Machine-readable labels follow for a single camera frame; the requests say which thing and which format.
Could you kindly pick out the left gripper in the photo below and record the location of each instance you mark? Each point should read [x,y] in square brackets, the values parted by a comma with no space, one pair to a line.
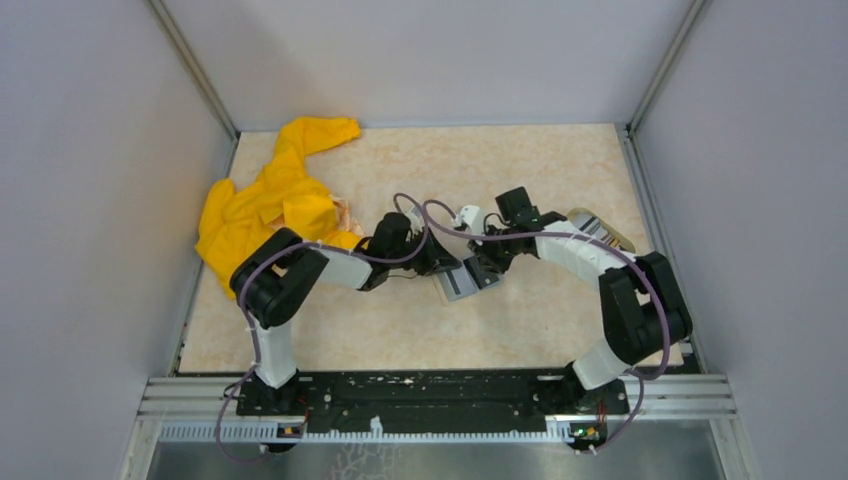
[435,259]

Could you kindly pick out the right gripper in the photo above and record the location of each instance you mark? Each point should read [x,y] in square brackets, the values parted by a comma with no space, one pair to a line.
[480,247]

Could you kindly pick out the black credit card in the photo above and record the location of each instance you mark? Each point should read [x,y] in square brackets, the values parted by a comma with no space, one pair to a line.
[479,274]

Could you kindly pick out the clear plastic card holder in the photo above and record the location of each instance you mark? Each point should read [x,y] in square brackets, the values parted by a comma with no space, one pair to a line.
[461,265]

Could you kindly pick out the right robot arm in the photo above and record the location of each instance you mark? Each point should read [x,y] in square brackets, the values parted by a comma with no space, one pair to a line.
[643,310]

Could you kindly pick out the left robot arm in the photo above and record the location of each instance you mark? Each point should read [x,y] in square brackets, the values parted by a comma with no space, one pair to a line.
[272,284]

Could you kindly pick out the beige oval tray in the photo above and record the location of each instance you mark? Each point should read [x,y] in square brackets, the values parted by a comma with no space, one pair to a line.
[591,224]

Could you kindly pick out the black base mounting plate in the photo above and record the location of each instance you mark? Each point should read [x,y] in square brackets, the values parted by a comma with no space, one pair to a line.
[430,401]

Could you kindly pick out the yellow cloth garment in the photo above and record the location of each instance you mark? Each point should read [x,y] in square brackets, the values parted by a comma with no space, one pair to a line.
[235,222]

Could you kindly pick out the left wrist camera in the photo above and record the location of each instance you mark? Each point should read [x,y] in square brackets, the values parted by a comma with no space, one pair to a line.
[418,223]

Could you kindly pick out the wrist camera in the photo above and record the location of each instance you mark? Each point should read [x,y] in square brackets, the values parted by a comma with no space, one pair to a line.
[470,219]
[418,223]

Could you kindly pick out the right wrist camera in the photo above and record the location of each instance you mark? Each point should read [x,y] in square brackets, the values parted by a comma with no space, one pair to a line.
[470,219]

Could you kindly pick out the white slotted cable duct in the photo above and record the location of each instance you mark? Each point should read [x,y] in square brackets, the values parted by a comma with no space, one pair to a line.
[271,432]

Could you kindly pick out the aluminium frame rail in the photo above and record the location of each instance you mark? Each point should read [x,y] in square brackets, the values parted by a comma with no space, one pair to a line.
[672,397]

